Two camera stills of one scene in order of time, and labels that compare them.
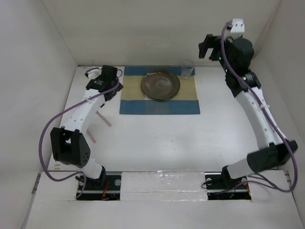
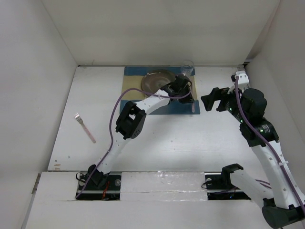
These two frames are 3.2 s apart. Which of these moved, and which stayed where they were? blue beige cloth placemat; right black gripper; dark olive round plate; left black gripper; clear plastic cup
Moved: right black gripper; left black gripper
Stayed: dark olive round plate; blue beige cloth placemat; clear plastic cup
